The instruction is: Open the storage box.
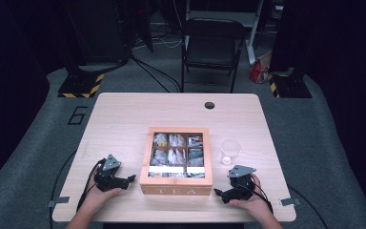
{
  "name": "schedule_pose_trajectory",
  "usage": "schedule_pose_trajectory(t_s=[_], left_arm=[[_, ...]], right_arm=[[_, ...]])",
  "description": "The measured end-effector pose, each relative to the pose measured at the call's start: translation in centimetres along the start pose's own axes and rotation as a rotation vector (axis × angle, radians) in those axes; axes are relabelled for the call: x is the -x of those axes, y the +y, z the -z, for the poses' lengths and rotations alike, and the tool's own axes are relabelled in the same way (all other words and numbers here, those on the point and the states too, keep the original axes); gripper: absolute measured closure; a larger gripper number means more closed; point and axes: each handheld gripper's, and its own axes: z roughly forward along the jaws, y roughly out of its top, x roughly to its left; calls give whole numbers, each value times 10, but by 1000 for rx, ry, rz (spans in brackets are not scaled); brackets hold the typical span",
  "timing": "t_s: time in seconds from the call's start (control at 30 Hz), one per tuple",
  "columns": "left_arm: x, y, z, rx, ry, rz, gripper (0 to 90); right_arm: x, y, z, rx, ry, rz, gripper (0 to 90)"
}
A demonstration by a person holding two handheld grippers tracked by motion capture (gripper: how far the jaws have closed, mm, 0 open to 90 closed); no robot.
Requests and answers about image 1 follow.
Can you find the clear plastic cup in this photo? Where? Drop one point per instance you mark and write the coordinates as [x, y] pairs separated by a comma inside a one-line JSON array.
[[230, 152]]

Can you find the grey tape piece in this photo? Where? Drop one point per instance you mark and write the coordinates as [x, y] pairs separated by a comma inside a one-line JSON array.
[[289, 201], [59, 201]]

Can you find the black table grommet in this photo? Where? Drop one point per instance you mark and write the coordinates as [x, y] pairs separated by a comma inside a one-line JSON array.
[[209, 105]]

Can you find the wooden tea box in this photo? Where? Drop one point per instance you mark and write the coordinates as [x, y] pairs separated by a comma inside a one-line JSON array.
[[176, 185]]

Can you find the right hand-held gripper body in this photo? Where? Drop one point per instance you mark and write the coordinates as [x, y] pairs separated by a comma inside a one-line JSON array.
[[243, 186]]

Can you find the person's right hand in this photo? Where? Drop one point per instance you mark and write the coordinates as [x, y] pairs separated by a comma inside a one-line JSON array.
[[257, 203]]

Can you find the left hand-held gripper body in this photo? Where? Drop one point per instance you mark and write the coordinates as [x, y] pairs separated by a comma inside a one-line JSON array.
[[107, 178]]

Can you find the black folding chair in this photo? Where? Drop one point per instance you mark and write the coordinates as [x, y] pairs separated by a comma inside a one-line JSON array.
[[211, 54]]

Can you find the striped black stand base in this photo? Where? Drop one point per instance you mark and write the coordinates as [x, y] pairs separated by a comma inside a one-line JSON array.
[[290, 86], [81, 86]]

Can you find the assorted tea bag packets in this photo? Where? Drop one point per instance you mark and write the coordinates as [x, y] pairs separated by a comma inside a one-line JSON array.
[[175, 156]]

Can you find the person's left hand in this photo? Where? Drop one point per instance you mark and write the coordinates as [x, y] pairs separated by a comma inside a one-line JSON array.
[[98, 198]]

